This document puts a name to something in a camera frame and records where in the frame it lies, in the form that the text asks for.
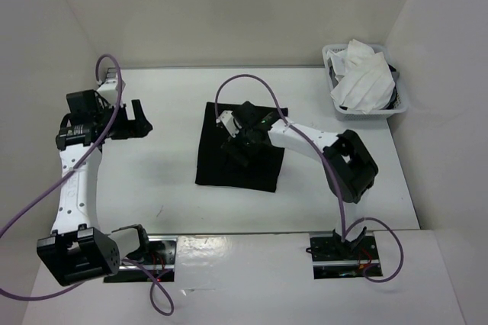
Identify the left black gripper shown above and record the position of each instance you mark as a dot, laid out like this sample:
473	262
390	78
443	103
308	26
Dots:
136	128

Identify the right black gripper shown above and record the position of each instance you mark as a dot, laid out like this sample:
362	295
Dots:
232	145

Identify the black skirt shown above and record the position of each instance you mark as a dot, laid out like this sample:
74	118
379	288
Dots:
215	167

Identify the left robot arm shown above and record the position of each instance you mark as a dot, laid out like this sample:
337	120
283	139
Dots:
76	249

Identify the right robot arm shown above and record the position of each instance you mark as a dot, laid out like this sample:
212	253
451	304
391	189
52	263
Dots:
349	167

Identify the white skirt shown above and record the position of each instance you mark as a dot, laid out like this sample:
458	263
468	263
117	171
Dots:
364	80

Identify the white plastic laundry basket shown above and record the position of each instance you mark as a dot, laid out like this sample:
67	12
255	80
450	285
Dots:
399	101

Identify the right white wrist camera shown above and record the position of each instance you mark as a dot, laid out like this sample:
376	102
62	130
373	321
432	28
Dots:
229	123

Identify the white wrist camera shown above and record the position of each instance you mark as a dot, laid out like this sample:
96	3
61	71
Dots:
109	90
229	123

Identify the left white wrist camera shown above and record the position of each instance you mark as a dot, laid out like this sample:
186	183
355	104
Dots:
109	90

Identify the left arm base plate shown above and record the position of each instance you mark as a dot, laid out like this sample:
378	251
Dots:
159	261

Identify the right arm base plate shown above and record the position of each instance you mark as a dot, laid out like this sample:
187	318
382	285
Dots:
332	259

